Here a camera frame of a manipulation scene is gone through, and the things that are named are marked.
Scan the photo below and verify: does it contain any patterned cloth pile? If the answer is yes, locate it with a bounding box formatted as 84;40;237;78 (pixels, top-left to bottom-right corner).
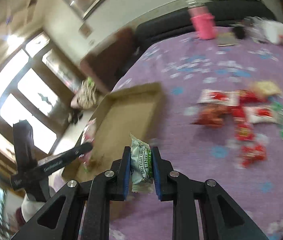
70;77;99;110

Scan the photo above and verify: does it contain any red small snack packet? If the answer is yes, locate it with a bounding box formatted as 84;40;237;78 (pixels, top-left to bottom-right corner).
241;144;267;168

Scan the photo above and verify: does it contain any black sofa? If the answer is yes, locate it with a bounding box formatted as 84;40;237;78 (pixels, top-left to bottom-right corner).
135;0;276;51

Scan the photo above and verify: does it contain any purple floral tablecloth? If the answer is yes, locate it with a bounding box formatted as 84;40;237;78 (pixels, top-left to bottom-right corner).
79;27;283;240

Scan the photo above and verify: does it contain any small dark notebook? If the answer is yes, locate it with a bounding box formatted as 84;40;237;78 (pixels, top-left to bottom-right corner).
216;32;239;47

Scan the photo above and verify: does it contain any pink sleeved water bottle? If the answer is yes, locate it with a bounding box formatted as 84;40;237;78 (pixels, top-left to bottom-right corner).
187;0;216;40

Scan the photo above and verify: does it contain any brown armchair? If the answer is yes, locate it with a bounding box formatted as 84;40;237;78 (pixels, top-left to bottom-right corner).
78;27;137;94

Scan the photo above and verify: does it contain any white cup lying down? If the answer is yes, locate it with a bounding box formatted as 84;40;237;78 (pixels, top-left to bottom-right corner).
262;20;283;45

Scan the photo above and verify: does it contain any pink snack packet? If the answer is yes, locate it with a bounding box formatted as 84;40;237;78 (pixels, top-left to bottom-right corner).
80;118;96;167

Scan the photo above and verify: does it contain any bright red snack packet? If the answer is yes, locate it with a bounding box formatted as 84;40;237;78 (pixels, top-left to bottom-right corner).
239;89;266;105

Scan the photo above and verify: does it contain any dark red brown snack packet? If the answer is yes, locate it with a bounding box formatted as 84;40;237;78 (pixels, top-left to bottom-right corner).
192;104;231;128

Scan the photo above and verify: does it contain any white red snack packet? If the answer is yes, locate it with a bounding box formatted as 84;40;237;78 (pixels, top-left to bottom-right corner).
197;89;240;107

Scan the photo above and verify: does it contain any clear plastic bag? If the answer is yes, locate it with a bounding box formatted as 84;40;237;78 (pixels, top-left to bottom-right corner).
242;16;269;43

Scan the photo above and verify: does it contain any beige cracker packet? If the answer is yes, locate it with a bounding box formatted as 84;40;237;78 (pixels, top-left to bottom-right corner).
251;80;282;99

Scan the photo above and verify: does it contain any shallow cardboard box tray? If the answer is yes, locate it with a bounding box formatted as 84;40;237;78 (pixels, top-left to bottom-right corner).
61;82;164;182

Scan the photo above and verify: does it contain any white green snack packet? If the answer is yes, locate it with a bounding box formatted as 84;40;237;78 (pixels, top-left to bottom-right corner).
130;134;154;193

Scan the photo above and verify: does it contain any green clear candy packet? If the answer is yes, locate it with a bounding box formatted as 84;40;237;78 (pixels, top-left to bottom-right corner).
272;100;283;140

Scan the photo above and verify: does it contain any black small pouch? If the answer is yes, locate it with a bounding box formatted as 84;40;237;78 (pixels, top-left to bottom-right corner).
232;23;246;40

